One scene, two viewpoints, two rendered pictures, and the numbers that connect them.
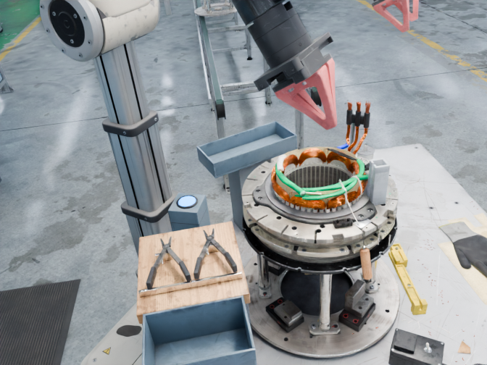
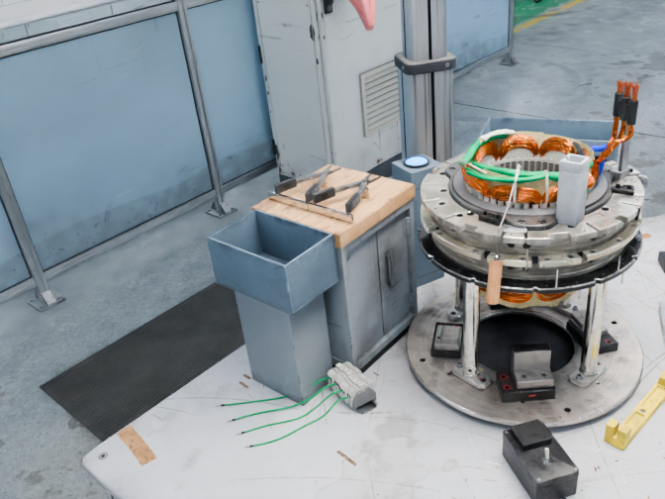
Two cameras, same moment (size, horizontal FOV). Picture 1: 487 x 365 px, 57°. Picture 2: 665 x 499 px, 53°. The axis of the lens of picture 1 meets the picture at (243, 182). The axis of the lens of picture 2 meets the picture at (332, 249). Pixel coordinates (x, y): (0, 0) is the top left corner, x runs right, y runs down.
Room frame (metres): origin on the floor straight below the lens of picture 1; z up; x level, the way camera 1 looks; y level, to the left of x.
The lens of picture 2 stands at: (-0.05, -0.64, 1.54)
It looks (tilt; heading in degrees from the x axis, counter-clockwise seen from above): 30 degrees down; 50
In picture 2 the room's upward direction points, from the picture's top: 7 degrees counter-clockwise
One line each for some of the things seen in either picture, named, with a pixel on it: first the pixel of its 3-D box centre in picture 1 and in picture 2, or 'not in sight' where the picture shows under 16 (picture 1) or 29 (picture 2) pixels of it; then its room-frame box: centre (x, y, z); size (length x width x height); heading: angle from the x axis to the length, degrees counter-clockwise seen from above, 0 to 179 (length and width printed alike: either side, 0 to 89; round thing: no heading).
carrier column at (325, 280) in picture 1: (325, 297); (471, 325); (0.63, -0.15, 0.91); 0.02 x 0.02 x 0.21
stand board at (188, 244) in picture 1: (190, 267); (333, 202); (0.61, 0.11, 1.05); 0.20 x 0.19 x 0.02; 6
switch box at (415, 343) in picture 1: (416, 351); (538, 458); (0.55, -0.32, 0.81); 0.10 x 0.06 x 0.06; 61
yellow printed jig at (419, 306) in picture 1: (406, 274); (654, 398); (0.77, -0.38, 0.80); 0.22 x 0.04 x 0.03; 178
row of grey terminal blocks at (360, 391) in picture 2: not in sight; (350, 384); (0.49, -0.01, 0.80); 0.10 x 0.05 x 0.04; 78
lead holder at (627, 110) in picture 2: (357, 118); (625, 108); (0.84, -0.25, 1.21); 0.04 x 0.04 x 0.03; 4
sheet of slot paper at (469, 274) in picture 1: (483, 253); not in sight; (0.82, -0.60, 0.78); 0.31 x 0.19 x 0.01; 4
